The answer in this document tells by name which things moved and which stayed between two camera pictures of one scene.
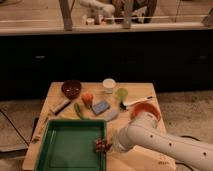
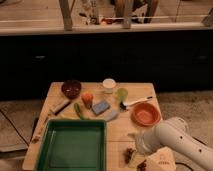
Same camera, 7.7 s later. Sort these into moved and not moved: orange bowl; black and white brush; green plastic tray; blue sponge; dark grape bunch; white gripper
Moved: white gripper; dark grape bunch
Not moved: black and white brush; orange bowl; green plastic tray; blue sponge
